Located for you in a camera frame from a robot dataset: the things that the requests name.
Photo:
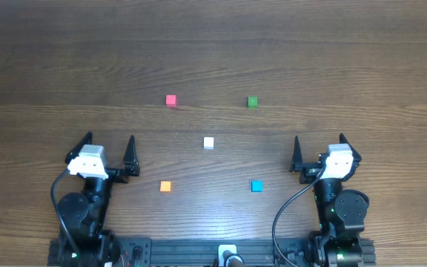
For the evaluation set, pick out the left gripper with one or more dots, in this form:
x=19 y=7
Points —
x=119 y=175

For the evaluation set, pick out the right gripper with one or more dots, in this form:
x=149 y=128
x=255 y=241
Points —
x=310 y=172

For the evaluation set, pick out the orange cube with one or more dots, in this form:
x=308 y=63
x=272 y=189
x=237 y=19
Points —
x=165 y=186

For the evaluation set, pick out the blue cube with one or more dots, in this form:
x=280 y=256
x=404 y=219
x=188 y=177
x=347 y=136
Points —
x=257 y=186

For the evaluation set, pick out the red cube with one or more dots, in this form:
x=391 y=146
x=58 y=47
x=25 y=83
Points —
x=171 y=100

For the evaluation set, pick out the green cube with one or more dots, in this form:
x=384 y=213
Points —
x=252 y=102

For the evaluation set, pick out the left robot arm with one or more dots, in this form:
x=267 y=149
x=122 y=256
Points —
x=74 y=211

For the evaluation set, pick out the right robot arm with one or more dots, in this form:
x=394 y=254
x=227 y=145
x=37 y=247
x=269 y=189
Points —
x=348 y=211

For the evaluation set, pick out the white cube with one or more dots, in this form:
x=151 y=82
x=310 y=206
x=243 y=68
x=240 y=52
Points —
x=208 y=142

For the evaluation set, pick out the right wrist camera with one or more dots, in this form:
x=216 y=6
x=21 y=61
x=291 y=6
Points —
x=337 y=163

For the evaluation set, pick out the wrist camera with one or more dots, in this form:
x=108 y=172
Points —
x=89 y=163
x=337 y=163

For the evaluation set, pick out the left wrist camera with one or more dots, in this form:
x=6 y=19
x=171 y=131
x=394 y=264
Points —
x=89 y=163

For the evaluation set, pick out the mounting rail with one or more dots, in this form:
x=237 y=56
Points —
x=191 y=252

